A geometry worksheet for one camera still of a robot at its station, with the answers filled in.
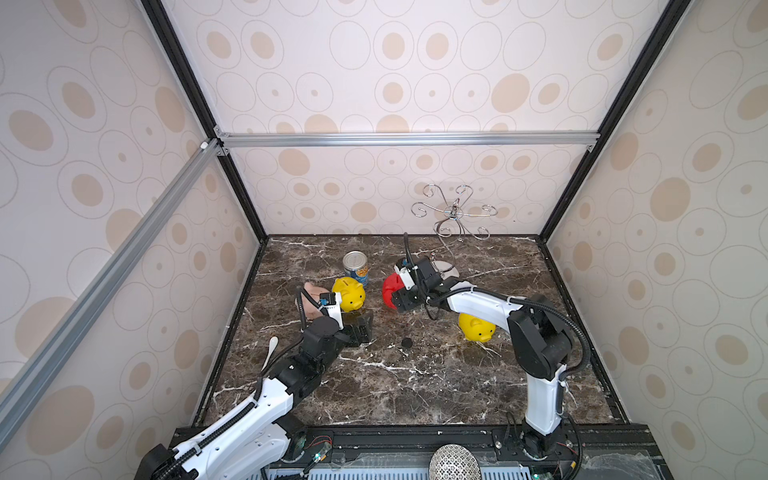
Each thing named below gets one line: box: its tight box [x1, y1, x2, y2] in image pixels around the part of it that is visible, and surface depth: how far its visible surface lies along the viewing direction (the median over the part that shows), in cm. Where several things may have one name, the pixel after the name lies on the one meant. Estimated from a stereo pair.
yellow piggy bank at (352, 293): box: [332, 277, 366, 313], surface depth 95 cm
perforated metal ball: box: [429, 443, 482, 480], surface depth 70 cm
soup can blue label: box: [342, 250, 369, 286], surface depth 101 cm
